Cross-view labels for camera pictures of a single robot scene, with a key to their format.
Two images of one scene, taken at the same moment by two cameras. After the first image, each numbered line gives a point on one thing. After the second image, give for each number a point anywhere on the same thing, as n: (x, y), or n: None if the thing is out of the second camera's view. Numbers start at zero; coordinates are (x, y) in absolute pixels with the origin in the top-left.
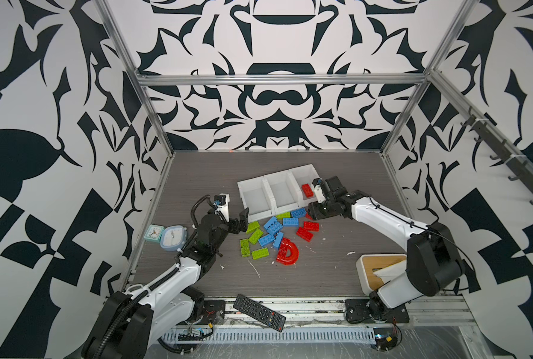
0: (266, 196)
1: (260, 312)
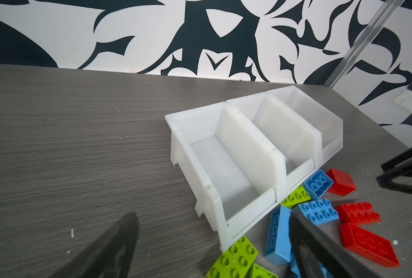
0: (242, 154)
1: None
